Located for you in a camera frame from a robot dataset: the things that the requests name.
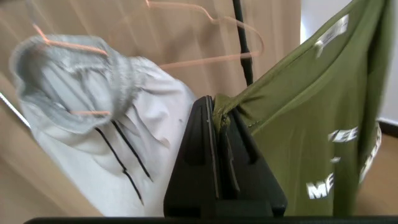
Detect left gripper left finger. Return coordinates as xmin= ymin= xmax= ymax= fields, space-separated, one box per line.
xmin=163 ymin=95 xmax=221 ymax=218

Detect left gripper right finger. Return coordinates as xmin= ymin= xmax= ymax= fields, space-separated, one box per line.
xmin=218 ymin=107 xmax=288 ymax=218

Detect green printed shirt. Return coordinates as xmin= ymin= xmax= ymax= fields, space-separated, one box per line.
xmin=212 ymin=0 xmax=395 ymax=217

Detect pale grey shorts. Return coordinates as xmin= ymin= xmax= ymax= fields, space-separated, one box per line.
xmin=9 ymin=33 xmax=197 ymax=218

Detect pink clothes hanger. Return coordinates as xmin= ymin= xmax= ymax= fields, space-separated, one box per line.
xmin=32 ymin=22 xmax=112 ymax=116
xmin=145 ymin=0 xmax=266 ymax=71

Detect black clothes rack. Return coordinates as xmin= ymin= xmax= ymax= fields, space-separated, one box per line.
xmin=231 ymin=0 xmax=255 ymax=87

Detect beige curtain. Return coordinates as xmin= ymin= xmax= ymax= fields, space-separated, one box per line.
xmin=0 ymin=0 xmax=302 ymax=218

